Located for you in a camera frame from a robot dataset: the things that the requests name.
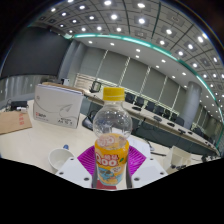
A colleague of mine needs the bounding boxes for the recessed ceiling lights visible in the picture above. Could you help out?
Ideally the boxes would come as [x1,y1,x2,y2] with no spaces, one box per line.
[46,0,224,114]

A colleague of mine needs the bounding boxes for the white copy paper box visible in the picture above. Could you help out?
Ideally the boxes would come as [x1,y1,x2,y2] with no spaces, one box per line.
[33,83,84,129]

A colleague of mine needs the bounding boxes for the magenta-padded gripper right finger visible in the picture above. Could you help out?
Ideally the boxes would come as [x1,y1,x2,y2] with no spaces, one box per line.
[126,145,169,189]

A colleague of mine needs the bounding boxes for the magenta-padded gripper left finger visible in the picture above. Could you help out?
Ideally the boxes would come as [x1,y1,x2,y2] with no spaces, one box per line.
[54,145,98,189]

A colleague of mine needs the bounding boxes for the brown paper envelope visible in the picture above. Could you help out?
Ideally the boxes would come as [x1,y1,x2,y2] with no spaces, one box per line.
[0,110,33,135]

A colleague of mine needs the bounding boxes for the row of black office chairs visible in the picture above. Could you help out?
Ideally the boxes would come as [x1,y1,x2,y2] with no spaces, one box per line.
[124,91,208,138]

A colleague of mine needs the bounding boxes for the white patterned mug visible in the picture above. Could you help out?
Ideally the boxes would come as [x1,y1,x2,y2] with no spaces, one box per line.
[48,148,76,174]

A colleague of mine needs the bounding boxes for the black monitor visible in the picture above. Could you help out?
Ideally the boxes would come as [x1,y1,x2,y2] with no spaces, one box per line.
[89,80,102,94]

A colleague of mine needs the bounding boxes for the yellow-capped orange drink bottle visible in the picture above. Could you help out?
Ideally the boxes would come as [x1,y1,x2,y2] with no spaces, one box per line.
[92,86,134,188]

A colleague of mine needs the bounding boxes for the black electronic device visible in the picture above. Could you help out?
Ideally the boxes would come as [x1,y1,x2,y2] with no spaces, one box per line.
[9,99,29,113]

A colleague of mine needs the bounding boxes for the long curved conference desk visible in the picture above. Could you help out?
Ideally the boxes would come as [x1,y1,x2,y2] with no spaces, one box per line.
[43,81,221,158]

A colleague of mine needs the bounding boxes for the open beige box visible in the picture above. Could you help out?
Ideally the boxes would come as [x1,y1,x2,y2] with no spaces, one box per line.
[163,145,194,174]

